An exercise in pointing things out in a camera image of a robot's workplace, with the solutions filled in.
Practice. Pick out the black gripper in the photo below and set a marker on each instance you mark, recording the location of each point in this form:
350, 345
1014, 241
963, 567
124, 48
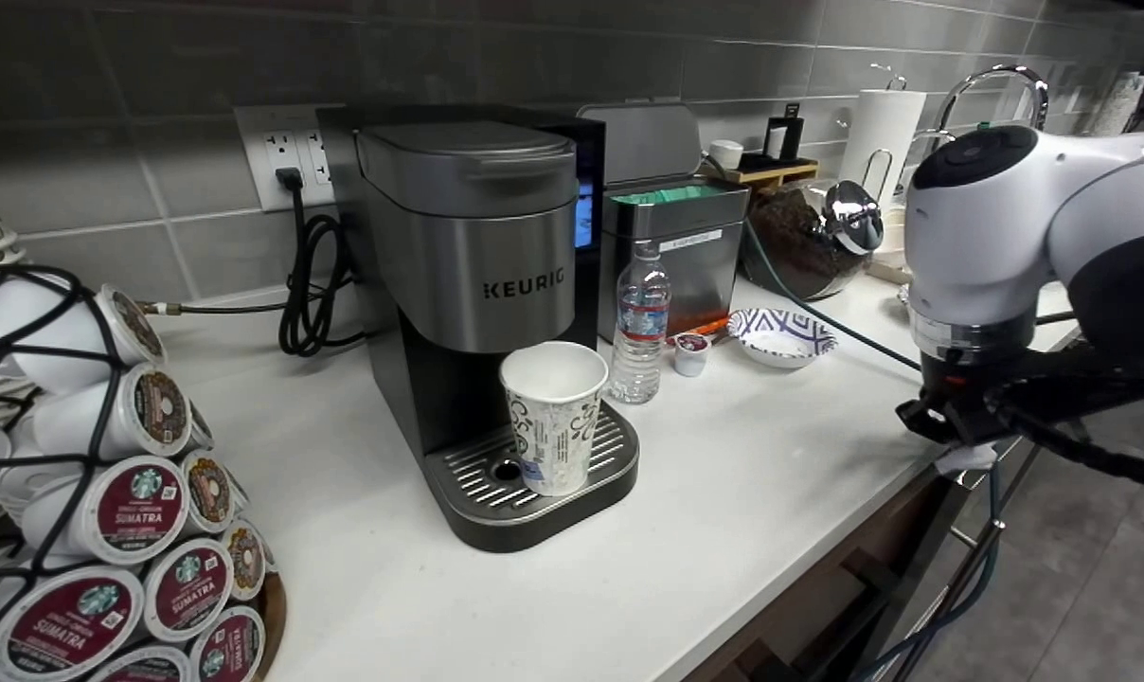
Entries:
975, 399

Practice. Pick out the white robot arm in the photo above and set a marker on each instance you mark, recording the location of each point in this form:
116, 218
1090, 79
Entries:
1029, 278

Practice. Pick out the blue patterned empty bowl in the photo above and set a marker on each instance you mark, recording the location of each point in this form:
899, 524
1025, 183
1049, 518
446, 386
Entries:
778, 337

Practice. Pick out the dark bag with glass lid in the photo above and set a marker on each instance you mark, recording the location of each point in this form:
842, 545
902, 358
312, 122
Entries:
808, 241

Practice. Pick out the white paper towel roll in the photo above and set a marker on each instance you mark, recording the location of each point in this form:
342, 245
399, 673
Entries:
879, 136

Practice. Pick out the small coffee pod cup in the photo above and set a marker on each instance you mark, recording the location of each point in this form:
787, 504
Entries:
691, 353

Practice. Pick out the wooden shelf rack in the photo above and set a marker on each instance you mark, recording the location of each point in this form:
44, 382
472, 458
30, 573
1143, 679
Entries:
759, 177

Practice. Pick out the chrome faucet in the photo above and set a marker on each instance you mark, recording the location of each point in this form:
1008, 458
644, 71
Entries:
1037, 95

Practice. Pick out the clear plastic water bottle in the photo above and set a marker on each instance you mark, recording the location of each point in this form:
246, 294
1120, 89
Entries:
640, 324

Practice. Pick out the paper cup on coffee machine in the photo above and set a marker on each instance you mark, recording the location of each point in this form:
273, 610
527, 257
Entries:
556, 399

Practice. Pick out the black Keurig coffee machine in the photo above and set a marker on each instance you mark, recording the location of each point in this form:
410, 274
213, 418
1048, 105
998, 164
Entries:
475, 232

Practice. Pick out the coffee pod holder basket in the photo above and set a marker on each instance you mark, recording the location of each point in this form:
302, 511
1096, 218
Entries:
126, 552

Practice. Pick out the white wall outlet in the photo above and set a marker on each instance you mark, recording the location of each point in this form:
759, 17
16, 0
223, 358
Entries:
284, 136

